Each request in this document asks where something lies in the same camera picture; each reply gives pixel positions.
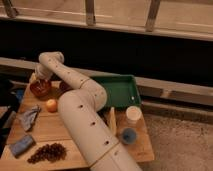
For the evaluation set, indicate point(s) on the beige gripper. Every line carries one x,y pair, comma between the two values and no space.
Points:
41,72

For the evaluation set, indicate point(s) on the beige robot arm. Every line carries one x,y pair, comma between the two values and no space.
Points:
78,109

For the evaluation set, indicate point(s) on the white plastic cup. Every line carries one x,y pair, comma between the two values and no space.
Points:
133,114

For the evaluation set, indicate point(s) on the blue plastic cup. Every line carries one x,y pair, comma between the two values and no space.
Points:
128,136

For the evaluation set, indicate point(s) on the orange-brown bowl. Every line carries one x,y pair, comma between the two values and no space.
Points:
40,88

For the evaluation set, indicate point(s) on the purple bowl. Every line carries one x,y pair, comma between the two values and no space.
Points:
63,86

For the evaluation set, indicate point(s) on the yellow apple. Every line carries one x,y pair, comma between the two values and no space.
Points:
51,105

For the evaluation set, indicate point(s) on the grey crumpled cloth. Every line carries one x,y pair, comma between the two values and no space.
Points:
28,117

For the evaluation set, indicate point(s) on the wooden cutting board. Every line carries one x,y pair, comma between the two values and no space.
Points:
49,129

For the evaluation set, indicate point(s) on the blue sponge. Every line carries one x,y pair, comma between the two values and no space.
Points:
22,145

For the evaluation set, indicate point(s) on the bunch of dark grapes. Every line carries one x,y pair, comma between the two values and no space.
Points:
50,152

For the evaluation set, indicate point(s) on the green plastic tray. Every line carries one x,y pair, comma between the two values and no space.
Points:
121,90

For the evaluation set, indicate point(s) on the yellow cheese wedge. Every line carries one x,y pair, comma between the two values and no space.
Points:
111,120

